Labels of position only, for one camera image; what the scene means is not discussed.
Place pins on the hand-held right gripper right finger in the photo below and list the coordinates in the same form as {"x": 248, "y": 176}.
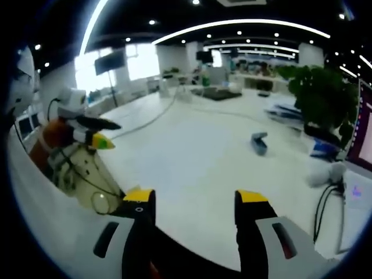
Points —
{"x": 271, "y": 232}

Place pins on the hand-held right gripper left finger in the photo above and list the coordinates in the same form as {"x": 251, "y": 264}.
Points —
{"x": 114, "y": 232}

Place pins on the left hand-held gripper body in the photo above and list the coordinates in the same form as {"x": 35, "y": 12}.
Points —
{"x": 72, "y": 101}

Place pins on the blue grey hole punch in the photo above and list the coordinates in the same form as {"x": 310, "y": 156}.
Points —
{"x": 259, "y": 143}

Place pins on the person's left hand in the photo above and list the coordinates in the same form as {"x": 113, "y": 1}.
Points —
{"x": 58, "y": 132}

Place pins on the white device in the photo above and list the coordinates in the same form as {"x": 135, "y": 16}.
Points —
{"x": 24, "y": 81}

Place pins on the black screen on stand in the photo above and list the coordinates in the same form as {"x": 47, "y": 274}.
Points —
{"x": 110, "y": 62}

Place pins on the grey fuzzy object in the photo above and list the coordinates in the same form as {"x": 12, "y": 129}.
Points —
{"x": 325, "y": 173}

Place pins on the white card with blue print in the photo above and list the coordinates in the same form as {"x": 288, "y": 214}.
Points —
{"x": 357, "y": 191}

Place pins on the blue box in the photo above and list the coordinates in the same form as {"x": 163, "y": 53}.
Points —
{"x": 322, "y": 148}

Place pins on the green bottle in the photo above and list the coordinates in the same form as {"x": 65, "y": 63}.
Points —
{"x": 205, "y": 79}

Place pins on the black mat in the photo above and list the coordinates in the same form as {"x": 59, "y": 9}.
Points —
{"x": 216, "y": 94}

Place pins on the blue white document stack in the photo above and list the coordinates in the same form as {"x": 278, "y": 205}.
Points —
{"x": 283, "y": 112}

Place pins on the small black item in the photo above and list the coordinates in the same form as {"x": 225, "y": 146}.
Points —
{"x": 263, "y": 93}

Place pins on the computer monitor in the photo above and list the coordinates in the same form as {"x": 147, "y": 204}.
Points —
{"x": 363, "y": 125}

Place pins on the green potted plant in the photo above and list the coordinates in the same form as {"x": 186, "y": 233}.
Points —
{"x": 322, "y": 96}

